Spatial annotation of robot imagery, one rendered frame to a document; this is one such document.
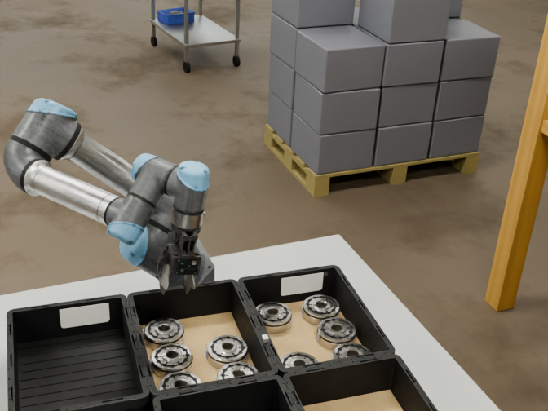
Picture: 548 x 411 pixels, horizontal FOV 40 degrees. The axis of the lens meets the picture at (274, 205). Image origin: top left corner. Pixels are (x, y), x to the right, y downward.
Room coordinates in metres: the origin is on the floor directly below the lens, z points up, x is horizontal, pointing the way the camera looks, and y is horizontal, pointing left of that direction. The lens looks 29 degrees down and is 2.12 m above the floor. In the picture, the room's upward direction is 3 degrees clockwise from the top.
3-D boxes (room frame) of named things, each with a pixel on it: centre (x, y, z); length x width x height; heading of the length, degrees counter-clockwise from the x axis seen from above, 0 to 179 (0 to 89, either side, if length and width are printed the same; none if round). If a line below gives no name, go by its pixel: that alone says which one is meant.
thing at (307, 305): (1.72, -0.15, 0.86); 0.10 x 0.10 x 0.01
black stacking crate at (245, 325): (1.50, 0.17, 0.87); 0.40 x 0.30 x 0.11; 19
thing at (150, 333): (1.58, 0.27, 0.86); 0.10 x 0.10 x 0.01
